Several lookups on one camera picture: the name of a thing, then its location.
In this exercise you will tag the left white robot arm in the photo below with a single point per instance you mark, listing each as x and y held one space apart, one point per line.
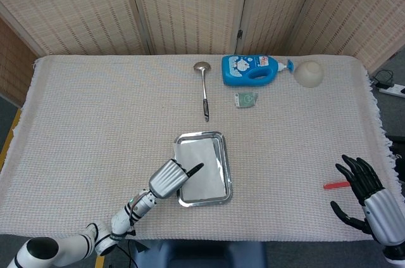
126 217

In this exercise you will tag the metal screen hinge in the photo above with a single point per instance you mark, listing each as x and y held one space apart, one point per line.
240 34

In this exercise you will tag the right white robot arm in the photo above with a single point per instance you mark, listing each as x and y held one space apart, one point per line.
395 253

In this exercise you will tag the thin red plastic stick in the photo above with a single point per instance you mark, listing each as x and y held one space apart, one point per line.
335 185

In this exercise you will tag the woven bamboo folding screen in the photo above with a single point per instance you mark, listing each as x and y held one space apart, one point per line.
190 5

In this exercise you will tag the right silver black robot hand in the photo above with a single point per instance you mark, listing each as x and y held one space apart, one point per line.
383 214

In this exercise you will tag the beige ceramic bowl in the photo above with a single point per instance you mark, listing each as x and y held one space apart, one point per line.
309 74

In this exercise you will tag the blue detergent pump bottle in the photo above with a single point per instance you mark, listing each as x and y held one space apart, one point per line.
237 73

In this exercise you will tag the white paper sheet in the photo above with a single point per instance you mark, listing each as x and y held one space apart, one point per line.
202 157

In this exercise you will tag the white power strip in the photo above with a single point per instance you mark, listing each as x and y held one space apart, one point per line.
394 90

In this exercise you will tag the small green sachet packet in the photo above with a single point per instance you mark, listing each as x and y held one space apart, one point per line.
246 99

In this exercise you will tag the stainless steel rectangular tray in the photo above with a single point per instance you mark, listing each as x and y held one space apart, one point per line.
229 185

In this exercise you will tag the black equipment at table edge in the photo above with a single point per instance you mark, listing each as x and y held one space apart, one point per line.
398 147

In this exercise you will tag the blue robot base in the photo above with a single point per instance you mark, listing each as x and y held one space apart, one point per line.
196 253

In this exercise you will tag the white woven tablecloth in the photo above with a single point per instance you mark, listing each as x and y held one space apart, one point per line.
95 106

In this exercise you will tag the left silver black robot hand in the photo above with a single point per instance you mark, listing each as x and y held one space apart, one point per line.
167 179

